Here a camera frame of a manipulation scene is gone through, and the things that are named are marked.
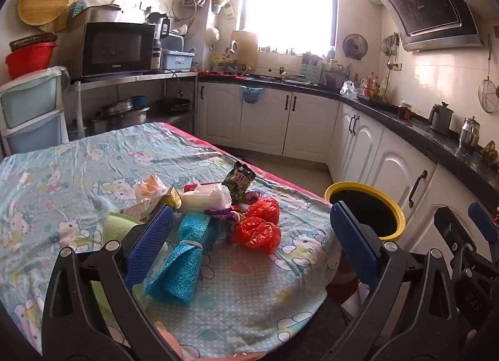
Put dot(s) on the black frying pan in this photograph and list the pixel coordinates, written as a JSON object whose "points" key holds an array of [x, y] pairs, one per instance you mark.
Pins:
{"points": [[173, 104]]}

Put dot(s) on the red plastic basin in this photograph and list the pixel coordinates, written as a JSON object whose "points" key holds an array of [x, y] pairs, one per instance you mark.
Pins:
{"points": [[31, 58]]}

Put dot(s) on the wooden cutting board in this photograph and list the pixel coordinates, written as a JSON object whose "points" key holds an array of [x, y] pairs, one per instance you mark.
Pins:
{"points": [[245, 47]]}

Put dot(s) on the printed blanket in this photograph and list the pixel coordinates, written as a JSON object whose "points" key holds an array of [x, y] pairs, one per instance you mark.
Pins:
{"points": [[58, 173]]}

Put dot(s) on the black microwave oven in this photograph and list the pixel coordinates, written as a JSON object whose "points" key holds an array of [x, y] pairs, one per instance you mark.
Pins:
{"points": [[117, 49]]}

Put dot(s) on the yellow oil bottle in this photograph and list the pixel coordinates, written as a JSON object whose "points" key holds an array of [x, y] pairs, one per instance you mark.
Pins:
{"points": [[384, 88]]}

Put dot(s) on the orange white plastic bag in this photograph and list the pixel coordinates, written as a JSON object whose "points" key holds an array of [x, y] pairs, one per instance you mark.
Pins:
{"points": [[150, 187]]}

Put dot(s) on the black blender jug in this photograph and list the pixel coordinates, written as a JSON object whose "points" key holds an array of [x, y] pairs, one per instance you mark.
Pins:
{"points": [[161, 25]]}

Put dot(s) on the small wall fan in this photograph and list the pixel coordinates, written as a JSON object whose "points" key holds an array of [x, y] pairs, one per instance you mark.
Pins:
{"points": [[354, 46]]}

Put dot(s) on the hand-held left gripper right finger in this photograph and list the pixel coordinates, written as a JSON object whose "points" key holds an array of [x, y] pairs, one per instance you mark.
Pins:
{"points": [[351, 236]]}

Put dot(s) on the brown glass jar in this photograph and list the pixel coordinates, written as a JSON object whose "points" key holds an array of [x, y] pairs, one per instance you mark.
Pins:
{"points": [[404, 111]]}

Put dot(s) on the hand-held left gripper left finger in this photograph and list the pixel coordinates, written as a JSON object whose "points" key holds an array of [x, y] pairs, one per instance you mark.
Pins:
{"points": [[150, 240]]}

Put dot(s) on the grey kettle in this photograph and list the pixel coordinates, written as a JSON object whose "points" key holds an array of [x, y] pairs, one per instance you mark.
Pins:
{"points": [[440, 119]]}

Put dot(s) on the steel cooking pot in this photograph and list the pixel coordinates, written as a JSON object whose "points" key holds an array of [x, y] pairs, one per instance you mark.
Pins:
{"points": [[124, 115]]}

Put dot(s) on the clear plastic bag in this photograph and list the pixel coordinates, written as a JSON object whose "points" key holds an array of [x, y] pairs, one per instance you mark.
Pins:
{"points": [[349, 90]]}

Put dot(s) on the blue drawer organizer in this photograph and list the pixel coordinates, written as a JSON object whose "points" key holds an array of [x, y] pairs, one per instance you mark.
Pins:
{"points": [[312, 68]]}

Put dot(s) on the yellow rimmed trash bin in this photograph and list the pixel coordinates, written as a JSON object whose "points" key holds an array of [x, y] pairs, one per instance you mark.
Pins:
{"points": [[393, 214]]}

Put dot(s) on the red sauce bottle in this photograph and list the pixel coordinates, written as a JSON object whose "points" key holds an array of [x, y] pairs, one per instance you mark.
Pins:
{"points": [[367, 86]]}

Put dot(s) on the white kitchen cabinets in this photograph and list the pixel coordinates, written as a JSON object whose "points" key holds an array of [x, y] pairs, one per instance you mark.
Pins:
{"points": [[312, 123]]}

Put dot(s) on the blue plastic basket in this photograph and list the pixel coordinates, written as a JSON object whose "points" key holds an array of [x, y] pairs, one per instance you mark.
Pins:
{"points": [[177, 60]]}

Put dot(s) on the blue hanging cabinet bin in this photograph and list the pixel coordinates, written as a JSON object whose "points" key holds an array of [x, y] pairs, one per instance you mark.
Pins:
{"points": [[251, 95]]}

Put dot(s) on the green snack packet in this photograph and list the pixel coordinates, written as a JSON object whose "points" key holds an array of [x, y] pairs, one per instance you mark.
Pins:
{"points": [[238, 181]]}

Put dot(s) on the white foam net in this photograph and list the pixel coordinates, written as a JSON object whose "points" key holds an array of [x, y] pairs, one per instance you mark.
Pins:
{"points": [[204, 199]]}

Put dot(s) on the kitchen window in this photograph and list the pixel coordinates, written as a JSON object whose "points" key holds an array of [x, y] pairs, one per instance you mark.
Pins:
{"points": [[288, 2]]}

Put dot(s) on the ginger root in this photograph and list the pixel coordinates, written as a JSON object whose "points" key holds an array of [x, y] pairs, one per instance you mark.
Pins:
{"points": [[490, 154]]}

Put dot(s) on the red plastic bag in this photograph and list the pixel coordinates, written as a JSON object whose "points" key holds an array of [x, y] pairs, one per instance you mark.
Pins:
{"points": [[265, 209], [257, 234]]}

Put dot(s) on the black range hood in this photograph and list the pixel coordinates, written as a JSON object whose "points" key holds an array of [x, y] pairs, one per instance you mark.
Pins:
{"points": [[425, 2]]}

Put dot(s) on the blue container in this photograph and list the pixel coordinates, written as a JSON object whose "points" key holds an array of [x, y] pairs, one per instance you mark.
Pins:
{"points": [[139, 101]]}

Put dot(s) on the hanging kitchen utensils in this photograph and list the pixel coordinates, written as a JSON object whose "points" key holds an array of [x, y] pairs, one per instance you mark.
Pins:
{"points": [[391, 51]]}

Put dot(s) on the steel shelf rack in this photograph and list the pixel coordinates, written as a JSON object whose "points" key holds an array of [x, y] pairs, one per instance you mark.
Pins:
{"points": [[136, 77]]}

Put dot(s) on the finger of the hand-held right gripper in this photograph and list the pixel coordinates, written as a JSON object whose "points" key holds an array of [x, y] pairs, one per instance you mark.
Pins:
{"points": [[448, 228], [478, 216]]}

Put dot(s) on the brown woven basket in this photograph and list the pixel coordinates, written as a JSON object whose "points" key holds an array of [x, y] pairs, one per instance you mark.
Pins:
{"points": [[33, 39]]}

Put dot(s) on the yellow small box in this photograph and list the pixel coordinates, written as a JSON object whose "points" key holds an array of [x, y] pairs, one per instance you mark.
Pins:
{"points": [[173, 199]]}

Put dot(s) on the purple wrapper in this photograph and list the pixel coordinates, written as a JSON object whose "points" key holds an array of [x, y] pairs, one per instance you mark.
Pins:
{"points": [[222, 212]]}

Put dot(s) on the red snack wrapper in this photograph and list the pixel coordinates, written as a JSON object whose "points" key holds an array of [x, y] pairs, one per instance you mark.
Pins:
{"points": [[191, 188]]}

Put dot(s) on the plastic drawer cabinet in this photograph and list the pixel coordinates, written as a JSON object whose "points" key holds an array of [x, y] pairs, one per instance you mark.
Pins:
{"points": [[27, 99]]}

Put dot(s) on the shiny steel jug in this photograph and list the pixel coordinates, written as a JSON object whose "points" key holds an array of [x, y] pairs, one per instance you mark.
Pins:
{"points": [[467, 133]]}

